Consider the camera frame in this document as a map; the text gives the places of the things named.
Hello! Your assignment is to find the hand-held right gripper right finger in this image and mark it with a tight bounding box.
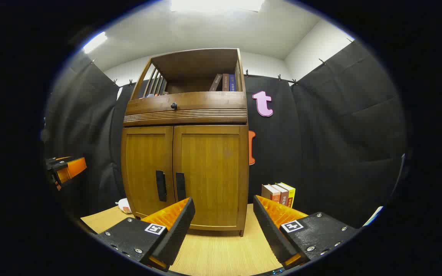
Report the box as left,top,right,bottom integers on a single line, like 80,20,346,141
253,195,360,269

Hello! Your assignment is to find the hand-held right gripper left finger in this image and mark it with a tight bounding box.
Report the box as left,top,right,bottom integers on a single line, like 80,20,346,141
96,197,196,273

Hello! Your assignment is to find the black door handle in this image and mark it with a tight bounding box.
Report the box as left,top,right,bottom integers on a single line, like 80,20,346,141
175,172,186,202
156,170,167,202

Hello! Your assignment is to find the wooden shoe cabinet door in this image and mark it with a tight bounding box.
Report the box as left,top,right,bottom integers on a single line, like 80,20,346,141
121,126,176,219
172,125,249,231

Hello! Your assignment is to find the wooden double-door shoe cabinet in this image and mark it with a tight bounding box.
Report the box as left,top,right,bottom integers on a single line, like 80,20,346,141
120,48,249,237

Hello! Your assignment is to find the wooden cabinet drawer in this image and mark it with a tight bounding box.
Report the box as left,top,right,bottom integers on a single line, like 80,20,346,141
124,91,248,127

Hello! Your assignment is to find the brown white-spined book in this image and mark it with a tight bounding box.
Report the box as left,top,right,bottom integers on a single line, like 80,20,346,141
261,184,281,204

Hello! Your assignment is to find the reddish brown book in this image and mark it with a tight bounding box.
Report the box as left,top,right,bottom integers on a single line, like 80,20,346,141
271,184,289,206

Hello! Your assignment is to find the yellow book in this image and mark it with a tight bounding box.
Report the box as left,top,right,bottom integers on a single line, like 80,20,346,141
279,182,296,209

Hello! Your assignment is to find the white plush toy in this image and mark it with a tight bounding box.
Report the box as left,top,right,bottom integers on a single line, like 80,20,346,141
115,198,132,214

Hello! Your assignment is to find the black backdrop cloth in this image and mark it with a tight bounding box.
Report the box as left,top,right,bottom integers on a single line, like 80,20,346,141
45,38,407,230

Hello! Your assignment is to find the small ceiling light panel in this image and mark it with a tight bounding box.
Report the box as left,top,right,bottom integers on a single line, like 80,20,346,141
82,31,108,54

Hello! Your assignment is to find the large ceiling light panel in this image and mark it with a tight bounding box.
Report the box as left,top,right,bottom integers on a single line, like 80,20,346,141
170,0,264,13

